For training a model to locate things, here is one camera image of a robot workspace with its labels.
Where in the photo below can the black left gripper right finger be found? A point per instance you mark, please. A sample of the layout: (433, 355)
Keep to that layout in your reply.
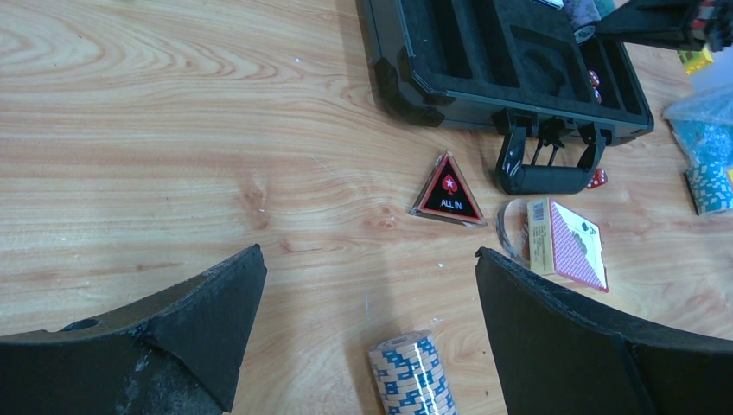
(559, 352)

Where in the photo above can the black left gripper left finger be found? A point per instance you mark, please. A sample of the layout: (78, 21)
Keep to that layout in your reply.
(178, 351)

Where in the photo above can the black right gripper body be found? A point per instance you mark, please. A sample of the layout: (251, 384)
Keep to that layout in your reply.
(712, 24)

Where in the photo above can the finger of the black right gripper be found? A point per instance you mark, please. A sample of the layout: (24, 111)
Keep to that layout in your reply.
(658, 24)

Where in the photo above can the purple poker chip stack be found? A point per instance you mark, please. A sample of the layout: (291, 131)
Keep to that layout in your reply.
(583, 16)

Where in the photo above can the red playing card deck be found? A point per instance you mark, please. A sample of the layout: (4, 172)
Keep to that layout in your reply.
(563, 243)

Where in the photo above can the clear round dealer button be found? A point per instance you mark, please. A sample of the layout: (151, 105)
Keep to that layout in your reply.
(511, 226)

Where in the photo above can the pink poker chip stack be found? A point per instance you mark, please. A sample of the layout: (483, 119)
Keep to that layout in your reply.
(409, 375)

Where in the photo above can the black poker set case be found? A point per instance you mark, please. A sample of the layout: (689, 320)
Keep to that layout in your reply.
(514, 68)

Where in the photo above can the red die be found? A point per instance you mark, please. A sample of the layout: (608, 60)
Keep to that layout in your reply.
(599, 178)

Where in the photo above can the green poker chip stack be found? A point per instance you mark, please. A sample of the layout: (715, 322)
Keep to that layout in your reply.
(605, 7)

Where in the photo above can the colourful toy brick stack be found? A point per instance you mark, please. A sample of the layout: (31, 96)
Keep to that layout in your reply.
(693, 61)

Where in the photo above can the red dice in case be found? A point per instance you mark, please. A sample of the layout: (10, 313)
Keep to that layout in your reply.
(595, 83)

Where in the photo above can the clear plastic bag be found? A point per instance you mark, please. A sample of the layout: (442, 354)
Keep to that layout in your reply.
(702, 121)

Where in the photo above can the blue playing card deck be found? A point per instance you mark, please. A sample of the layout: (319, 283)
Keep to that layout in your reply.
(553, 4)

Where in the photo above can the light blue poker chip stack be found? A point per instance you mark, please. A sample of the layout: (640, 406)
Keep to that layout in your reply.
(710, 186)

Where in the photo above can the black triangular all-in button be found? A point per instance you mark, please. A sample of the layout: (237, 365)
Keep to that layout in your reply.
(446, 196)

